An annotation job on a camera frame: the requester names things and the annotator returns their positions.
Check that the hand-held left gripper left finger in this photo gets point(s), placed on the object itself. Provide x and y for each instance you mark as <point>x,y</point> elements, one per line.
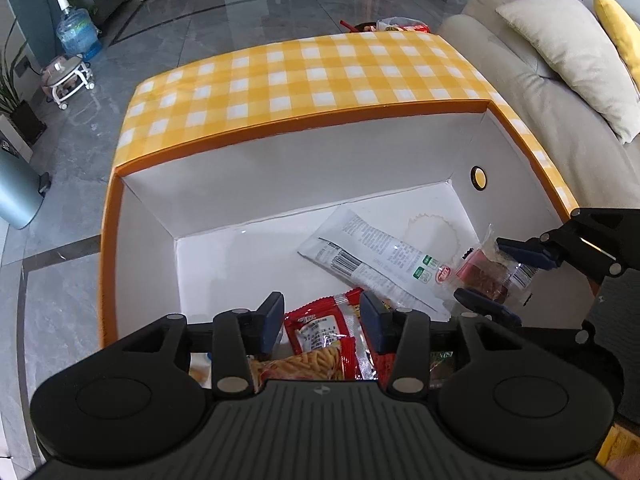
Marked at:
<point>274,320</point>

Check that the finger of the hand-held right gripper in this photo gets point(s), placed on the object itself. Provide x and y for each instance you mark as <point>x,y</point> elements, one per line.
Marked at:
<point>525,252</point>
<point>482,302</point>

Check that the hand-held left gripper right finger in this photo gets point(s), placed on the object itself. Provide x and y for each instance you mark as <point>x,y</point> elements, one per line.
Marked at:
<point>372,322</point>

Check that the small red clear-wrapped snack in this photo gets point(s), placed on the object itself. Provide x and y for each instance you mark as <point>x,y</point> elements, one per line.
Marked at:
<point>482,275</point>

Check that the red snack packet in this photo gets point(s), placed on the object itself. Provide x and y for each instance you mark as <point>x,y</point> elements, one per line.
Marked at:
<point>320,335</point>

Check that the white noodle snack packet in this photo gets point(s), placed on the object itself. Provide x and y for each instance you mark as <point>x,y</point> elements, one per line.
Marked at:
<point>380,255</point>

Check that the white box with orange rim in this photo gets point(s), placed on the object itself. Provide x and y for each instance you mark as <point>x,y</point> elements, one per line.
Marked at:
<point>300,175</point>

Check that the clear bag with red snacks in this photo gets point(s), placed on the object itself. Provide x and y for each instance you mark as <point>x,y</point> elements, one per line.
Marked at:
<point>402,25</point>

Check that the green snack packet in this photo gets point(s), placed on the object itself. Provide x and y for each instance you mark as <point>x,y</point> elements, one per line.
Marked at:
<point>442,365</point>

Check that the beige sofa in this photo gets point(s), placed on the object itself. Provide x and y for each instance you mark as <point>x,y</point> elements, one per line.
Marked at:
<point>550,125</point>

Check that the grey pillow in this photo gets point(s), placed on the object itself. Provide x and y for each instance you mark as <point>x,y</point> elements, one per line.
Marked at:
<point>575,50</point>

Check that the yellow checkered tablecloth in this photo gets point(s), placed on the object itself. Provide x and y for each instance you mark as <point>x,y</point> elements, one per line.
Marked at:
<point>300,80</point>

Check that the yellow pillow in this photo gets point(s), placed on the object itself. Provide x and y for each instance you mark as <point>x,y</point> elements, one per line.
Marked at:
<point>620,25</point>

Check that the silver pedal trash can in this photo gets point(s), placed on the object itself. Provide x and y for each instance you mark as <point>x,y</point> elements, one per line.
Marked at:
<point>17,190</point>

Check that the long-leaf plant in black pot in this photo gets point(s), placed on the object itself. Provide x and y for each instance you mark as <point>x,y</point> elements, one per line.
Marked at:
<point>27,122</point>

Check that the small white trolley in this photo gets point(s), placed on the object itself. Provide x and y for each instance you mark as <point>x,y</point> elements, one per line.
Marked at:
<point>65,75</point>

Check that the blue water jug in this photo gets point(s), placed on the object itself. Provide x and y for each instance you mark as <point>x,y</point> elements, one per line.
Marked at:
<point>75,35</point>

